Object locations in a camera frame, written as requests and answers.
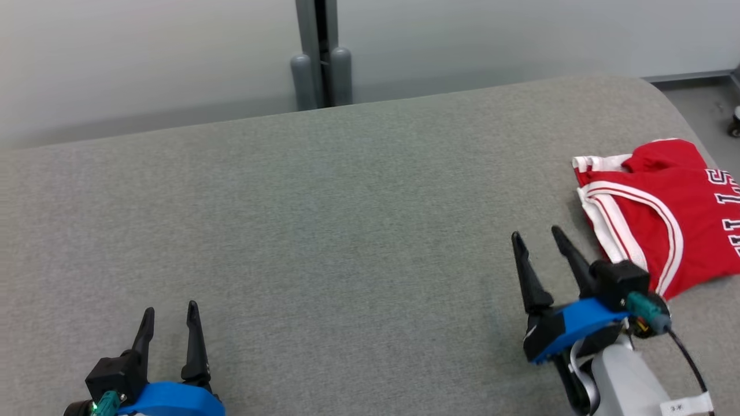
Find red basketball jersey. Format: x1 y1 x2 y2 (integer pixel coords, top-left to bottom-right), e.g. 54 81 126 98
577 165 740 301

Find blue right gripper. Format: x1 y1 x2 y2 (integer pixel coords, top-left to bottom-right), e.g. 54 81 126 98
512 225 631 366

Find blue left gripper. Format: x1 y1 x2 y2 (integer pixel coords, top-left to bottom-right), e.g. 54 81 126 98
119 300 226 416

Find grey metal partition post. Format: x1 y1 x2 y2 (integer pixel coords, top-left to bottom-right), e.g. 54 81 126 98
295 0 339 110

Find grey metal floor rail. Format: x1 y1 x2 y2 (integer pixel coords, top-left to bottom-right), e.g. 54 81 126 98
642 69 740 84

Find grey cylinder post foot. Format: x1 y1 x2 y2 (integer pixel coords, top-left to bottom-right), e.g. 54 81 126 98
331 47 353 107
290 54 317 112

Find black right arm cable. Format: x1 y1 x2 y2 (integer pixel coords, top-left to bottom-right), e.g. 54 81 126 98
626 292 709 399

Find white right cable label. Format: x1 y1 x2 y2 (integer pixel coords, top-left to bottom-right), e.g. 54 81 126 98
659 393 715 415

